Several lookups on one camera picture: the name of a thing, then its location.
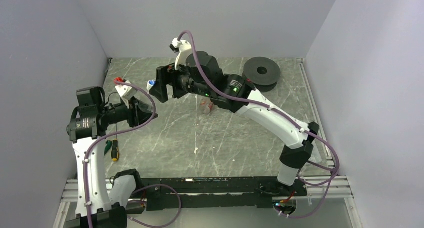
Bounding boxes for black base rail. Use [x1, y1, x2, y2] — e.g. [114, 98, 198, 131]
[131, 176, 308, 211]

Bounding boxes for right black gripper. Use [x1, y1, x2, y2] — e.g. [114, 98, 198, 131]
[149, 58, 213, 102]

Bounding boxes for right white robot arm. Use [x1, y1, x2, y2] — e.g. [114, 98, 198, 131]
[147, 51, 320, 195]

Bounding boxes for clear plastic box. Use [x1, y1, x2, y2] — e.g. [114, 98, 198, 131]
[309, 141, 327, 164]

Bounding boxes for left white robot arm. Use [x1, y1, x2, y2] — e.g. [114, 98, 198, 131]
[65, 83, 158, 227]

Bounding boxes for yellow black screwdriver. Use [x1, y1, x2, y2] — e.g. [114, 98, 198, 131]
[111, 134, 120, 161]

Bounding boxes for clear bottle blue white cap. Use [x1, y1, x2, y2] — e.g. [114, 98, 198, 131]
[146, 79, 156, 91]

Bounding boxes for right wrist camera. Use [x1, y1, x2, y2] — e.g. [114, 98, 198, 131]
[169, 37, 193, 70]

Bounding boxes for black filament spool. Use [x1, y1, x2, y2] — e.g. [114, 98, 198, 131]
[242, 56, 282, 92]

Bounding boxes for aluminium frame rail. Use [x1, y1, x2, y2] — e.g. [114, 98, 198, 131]
[54, 169, 361, 227]

